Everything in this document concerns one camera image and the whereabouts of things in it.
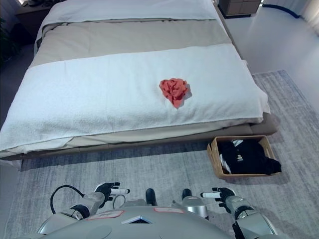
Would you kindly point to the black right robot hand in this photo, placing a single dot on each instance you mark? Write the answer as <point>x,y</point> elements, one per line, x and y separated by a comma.
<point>225,193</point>

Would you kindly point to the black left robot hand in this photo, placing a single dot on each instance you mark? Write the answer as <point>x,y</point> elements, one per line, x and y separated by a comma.
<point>106,190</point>

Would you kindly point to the red cloth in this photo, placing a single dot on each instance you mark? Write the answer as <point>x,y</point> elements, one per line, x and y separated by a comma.
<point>174,90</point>

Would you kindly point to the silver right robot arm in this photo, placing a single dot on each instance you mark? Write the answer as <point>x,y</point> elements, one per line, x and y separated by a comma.
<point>246,216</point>

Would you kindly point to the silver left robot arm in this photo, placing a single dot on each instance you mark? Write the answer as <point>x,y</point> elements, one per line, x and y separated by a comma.
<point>84,207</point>

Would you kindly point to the woven wicker basket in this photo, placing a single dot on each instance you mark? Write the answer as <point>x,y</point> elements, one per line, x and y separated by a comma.
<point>214,159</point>

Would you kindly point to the black clothes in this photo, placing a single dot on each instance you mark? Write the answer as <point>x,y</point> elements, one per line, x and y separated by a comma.
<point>251,156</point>

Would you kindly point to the bed with white blanket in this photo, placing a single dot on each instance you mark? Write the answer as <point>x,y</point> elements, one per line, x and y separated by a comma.
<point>112,94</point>

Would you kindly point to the grey area rug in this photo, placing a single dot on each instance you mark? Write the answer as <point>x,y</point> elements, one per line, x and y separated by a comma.
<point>124,171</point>

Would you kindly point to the silver right robot leg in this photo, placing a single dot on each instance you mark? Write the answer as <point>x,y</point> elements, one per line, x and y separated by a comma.
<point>194,205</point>

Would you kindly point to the silver robot leg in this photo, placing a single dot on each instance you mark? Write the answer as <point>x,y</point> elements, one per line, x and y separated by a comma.
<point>150,195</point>
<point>194,205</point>

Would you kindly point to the silver left robot leg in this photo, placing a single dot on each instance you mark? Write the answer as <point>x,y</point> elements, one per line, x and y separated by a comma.
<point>150,195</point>

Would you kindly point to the grey robot torso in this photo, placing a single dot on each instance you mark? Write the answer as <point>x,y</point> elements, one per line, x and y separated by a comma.
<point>154,224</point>

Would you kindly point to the beige mattress sheet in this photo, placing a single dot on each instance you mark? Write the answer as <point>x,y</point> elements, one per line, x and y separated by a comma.
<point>139,135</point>

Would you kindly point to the beige duvet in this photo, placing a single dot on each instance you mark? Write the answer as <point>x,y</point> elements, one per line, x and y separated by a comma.
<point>129,37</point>

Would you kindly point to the green house plant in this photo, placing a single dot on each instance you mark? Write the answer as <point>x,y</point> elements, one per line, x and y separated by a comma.
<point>7,42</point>

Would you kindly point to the white terry blanket at headboard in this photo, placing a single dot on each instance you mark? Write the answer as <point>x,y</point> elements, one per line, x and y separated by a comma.
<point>129,10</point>

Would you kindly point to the grey drawer nightstand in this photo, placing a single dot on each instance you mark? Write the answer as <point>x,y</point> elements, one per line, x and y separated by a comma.
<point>240,6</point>

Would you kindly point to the blue curved rail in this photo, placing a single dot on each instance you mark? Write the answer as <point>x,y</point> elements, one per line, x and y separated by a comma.
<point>286,8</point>

